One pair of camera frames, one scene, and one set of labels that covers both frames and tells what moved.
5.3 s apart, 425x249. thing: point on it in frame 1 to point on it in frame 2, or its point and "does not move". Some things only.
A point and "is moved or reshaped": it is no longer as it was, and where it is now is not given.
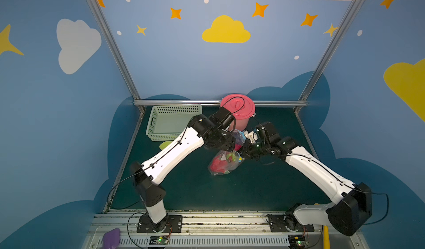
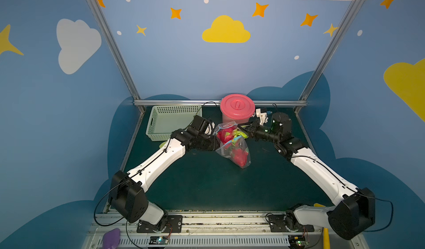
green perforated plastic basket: x=167 y=123 does not move
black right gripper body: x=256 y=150 to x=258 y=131
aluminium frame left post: x=102 y=25 does not move
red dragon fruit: x=219 y=164 is moved or reshaped
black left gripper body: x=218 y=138 to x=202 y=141
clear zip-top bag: x=223 y=161 is moved or reshaped
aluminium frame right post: x=338 y=39 does not move
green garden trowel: x=164 y=144 does not move
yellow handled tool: x=326 y=237 does not move
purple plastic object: x=111 y=239 does not move
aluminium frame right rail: x=295 y=109 does not move
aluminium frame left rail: x=123 y=162 does not move
